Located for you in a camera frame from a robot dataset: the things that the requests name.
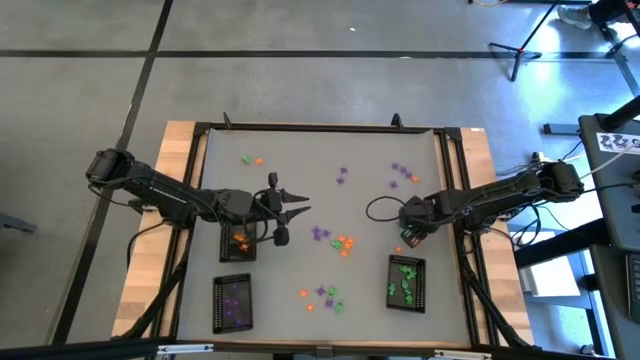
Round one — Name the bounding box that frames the black diagonal beam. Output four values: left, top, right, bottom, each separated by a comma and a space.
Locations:
513, 217, 614, 271

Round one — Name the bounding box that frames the gray equipment cart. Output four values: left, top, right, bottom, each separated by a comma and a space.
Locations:
578, 113, 640, 360

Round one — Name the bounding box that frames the gray furniture foot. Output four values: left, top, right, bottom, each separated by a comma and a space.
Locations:
0, 212, 39, 235

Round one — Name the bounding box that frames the black plastic basket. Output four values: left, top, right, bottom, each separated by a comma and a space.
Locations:
385, 254, 428, 315
218, 222, 258, 264
211, 272, 254, 335

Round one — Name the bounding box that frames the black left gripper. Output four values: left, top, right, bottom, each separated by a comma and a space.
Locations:
248, 171, 313, 248

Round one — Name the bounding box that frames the black arm base cable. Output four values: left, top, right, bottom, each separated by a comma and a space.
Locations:
125, 218, 169, 274

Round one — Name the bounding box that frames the silver bracket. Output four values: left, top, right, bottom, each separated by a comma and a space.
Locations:
155, 343, 215, 357
433, 349, 494, 360

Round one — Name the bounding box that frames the black table frame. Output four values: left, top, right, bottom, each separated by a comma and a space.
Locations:
114, 112, 536, 351

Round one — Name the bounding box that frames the dark keyboard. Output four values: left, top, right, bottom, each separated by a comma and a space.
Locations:
625, 252, 640, 309

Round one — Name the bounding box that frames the person's leg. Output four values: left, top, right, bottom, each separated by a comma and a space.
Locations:
588, 0, 632, 24

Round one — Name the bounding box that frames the black tripod stand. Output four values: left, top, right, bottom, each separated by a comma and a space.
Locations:
487, 0, 564, 83

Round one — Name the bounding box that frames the black power cable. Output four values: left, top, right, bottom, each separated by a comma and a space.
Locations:
579, 180, 640, 197

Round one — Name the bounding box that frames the black pole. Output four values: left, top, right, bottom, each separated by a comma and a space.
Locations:
599, 94, 640, 132

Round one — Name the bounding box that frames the white marker label sheet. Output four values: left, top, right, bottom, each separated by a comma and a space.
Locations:
595, 131, 640, 155

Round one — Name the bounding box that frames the person's foot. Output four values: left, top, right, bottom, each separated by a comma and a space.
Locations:
557, 3, 594, 30

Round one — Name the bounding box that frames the white box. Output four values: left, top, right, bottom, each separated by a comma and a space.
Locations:
519, 230, 589, 311

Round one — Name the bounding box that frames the white cable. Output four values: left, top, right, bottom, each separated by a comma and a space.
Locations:
574, 144, 631, 181

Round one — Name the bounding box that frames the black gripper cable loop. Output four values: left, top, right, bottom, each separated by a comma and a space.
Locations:
244, 219, 281, 247
365, 195, 407, 224

